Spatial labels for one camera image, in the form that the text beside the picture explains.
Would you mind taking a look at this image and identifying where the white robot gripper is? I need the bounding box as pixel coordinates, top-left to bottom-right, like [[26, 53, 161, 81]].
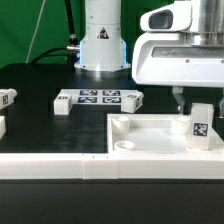
[[132, 1, 224, 114]]

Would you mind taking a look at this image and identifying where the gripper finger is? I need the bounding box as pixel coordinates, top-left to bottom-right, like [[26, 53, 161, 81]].
[[219, 96, 224, 118]]

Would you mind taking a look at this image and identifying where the white square tabletop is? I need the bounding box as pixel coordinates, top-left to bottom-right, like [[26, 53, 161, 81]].
[[107, 114, 224, 154]]

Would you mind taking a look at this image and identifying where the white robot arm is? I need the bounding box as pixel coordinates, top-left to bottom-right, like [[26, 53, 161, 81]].
[[75, 0, 224, 117]]

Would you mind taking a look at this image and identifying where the white fiducial tag sheet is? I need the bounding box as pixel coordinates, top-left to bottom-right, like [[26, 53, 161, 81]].
[[59, 89, 137, 105]]

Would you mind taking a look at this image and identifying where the white L-shaped obstacle fence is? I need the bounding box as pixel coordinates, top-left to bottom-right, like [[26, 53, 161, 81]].
[[0, 150, 224, 180]]

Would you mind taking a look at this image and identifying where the black cable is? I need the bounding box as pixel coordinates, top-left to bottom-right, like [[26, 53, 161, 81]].
[[30, 0, 80, 65]]

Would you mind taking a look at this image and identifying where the white thin cable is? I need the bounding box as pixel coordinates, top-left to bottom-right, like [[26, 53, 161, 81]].
[[25, 0, 48, 64]]

